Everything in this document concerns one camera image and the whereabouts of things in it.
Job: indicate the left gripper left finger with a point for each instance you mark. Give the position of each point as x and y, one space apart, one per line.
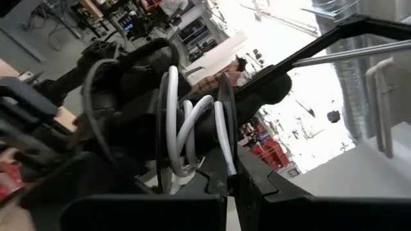
144 213

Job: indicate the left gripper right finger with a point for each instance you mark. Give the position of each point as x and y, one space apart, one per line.
321 215

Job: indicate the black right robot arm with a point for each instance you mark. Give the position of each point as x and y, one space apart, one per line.
64 85

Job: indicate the red storage shelving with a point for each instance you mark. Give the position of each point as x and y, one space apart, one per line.
269 150

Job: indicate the person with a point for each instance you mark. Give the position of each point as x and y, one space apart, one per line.
218 80

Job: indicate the red black square tray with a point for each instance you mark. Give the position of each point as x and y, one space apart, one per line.
9 179

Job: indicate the white wall pipe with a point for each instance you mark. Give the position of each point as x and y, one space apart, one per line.
380 112

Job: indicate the silver spiral air duct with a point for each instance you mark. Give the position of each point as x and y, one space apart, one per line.
346 80

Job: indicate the grey metal rail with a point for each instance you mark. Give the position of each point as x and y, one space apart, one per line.
353 53

